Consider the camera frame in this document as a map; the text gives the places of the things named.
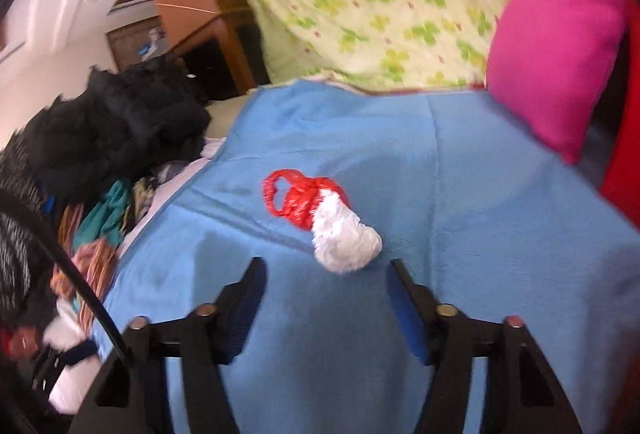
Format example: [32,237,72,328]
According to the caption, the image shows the light blue blanket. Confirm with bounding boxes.
[102,79,640,434]

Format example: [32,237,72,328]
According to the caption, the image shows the pink pillow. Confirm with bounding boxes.
[485,0,629,166]

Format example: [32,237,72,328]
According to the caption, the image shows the pile of dark clothes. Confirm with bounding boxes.
[0,57,212,330]

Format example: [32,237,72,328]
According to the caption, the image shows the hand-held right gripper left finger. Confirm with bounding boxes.
[67,257,269,434]

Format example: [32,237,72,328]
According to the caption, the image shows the pile of colourful clothes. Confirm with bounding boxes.
[0,190,135,367]

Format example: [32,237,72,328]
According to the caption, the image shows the red and white plastic bag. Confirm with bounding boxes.
[262,169,384,275]

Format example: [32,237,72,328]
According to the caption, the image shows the white cloth bundle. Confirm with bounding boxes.
[44,301,103,415]

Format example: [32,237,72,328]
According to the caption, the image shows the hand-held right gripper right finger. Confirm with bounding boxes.
[390,258,584,434]

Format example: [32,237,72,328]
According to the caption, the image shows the striped colourful cloth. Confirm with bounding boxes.
[50,238,120,332]

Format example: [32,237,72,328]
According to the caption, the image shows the framed wall picture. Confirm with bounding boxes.
[106,17,167,73]

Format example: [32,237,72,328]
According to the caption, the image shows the teal cloth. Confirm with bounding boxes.
[74,179,135,246]

